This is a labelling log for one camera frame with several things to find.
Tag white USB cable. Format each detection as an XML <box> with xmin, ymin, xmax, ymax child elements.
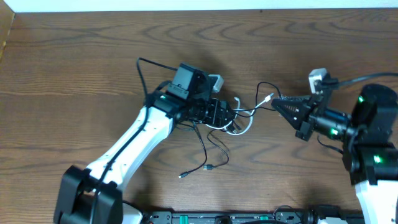
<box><xmin>203</xmin><ymin>92</ymin><xmax>274</xmax><ymax>136</ymax></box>

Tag black USB cable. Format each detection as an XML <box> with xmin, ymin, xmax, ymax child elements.
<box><xmin>178</xmin><ymin>119</ymin><xmax>208</xmax><ymax>179</ymax></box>
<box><xmin>203</xmin><ymin>81</ymin><xmax>282</xmax><ymax>170</ymax></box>

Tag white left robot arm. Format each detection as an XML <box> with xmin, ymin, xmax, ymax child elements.
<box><xmin>53</xmin><ymin>63</ymin><xmax>235</xmax><ymax>224</ymax></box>

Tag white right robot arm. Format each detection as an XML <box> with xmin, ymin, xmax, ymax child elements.
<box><xmin>271</xmin><ymin>84</ymin><xmax>397</xmax><ymax>223</ymax></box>

